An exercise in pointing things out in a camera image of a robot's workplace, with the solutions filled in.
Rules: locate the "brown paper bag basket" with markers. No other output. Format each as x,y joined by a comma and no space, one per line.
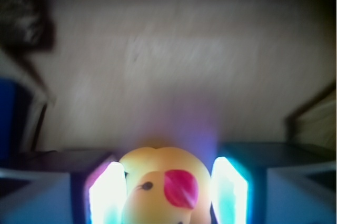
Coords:
119,73

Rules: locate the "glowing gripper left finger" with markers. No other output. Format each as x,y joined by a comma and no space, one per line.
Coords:
62,187

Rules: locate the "blue plastic bowling pin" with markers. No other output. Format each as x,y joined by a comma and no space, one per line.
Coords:
15,104

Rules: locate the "yellow rubber duck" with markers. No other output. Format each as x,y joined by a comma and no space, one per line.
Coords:
166,185

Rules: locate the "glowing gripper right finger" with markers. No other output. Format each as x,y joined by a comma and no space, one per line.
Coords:
273,183

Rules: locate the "dark wood bark piece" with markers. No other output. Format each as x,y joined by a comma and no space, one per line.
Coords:
27,24

